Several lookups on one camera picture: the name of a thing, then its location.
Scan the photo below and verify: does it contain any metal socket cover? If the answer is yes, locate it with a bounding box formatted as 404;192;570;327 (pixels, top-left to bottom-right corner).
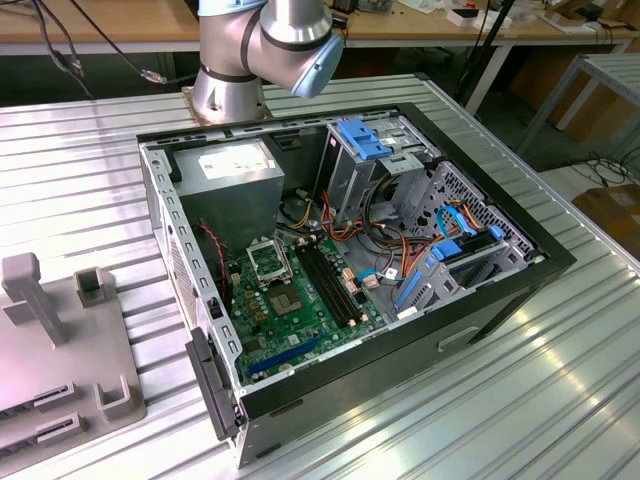
246;237;295;283

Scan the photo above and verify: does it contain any CPU socket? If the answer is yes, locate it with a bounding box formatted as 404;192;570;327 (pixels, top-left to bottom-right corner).
267;284;307;320

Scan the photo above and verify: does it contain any grey optical drive cage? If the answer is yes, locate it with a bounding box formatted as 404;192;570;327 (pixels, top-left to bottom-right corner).
317;115;444;227

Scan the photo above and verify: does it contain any green motherboard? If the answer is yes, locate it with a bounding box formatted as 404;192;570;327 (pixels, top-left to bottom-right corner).
227;234;389;386

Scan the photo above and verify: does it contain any grey power supply unit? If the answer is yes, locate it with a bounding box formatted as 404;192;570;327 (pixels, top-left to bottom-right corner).
169;138;287;251

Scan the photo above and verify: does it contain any blue drive cage latch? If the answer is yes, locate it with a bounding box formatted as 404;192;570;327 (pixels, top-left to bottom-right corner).
337;118;397;162

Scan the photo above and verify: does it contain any blue expansion slot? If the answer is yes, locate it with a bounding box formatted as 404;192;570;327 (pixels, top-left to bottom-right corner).
248;332;327;376

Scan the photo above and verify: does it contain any blue disk carrier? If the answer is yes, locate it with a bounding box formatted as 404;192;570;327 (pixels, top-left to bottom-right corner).
430;225;505;265

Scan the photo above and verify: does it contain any black open PC case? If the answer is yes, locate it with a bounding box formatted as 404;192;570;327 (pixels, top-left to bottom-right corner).
135;102;579;469

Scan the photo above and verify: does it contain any grey perforated disk bay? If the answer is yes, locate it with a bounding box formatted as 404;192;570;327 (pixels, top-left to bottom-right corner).
392;159;547;321

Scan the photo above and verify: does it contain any black case side latch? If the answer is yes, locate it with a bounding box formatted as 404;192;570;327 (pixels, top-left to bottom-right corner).
184;327;247;442

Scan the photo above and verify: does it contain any grey parts rack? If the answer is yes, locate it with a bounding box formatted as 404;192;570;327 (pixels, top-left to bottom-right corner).
0;252;149;461

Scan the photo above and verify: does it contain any white flat box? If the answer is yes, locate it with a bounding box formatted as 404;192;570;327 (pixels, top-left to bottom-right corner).
446;5;514;30

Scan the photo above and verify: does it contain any brown cardboard box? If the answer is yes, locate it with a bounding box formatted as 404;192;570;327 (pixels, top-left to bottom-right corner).
554;79;634;146
509;49;576;119
571;183;640;246

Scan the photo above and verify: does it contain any black tripod stand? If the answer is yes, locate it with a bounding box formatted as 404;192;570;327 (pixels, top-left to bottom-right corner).
452;0;519;109

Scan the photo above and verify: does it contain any long wooden desk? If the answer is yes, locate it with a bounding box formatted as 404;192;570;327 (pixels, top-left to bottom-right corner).
0;0;640;117

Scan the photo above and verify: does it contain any orange wire bundle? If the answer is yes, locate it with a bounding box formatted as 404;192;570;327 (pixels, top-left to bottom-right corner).
319;189;366;247
399;232;444;282

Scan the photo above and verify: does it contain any yellow black wire bundle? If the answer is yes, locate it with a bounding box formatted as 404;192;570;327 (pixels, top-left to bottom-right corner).
279;192;321;236

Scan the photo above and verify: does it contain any blue wire with pale plug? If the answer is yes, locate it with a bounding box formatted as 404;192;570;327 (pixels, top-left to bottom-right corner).
355;267;401;292

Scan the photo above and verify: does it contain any blue plastic rail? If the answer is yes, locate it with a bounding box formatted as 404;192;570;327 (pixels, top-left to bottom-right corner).
393;263;435;312

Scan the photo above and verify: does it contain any red black fan wire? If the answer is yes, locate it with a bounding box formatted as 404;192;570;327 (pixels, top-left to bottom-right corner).
197;222;232;297

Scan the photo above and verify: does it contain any blue disk wire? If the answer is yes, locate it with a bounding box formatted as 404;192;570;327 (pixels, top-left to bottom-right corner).
435;201;477;242

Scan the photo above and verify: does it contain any black camera cable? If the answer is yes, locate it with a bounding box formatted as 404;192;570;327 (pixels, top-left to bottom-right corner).
69;0;201;87
30;0;97;101

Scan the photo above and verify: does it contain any grey metal frame shelf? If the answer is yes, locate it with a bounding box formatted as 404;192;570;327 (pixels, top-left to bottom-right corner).
517;52;640;157

